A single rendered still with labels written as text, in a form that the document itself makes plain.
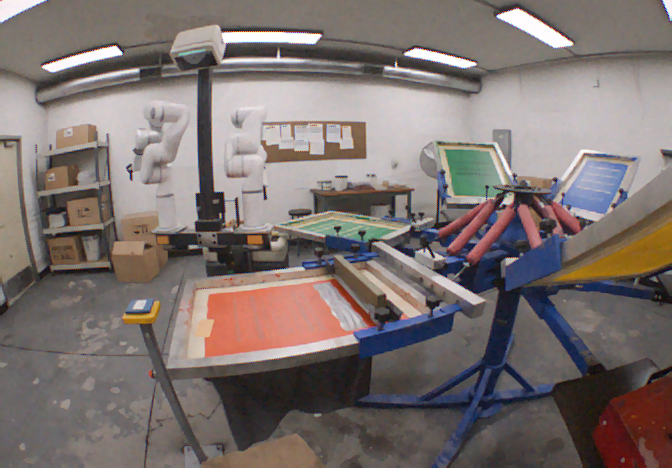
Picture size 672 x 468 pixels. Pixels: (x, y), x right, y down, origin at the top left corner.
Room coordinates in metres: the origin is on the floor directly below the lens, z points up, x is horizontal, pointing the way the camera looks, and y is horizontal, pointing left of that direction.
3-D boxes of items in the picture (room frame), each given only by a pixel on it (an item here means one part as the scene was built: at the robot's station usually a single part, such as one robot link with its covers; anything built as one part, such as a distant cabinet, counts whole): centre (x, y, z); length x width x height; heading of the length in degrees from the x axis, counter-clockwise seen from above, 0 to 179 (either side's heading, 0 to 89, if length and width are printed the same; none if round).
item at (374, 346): (0.73, -0.19, 0.98); 0.30 x 0.05 x 0.07; 109
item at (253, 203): (1.33, 0.36, 1.21); 0.16 x 0.13 x 0.15; 2
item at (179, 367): (0.91, 0.13, 0.97); 0.79 x 0.58 x 0.04; 109
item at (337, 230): (1.85, -0.18, 1.05); 1.08 x 0.61 x 0.23; 49
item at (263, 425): (0.70, 0.11, 0.74); 0.46 x 0.04 x 0.42; 109
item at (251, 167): (1.32, 0.37, 1.37); 0.13 x 0.10 x 0.16; 101
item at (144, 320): (0.84, 0.70, 0.48); 0.22 x 0.22 x 0.96; 19
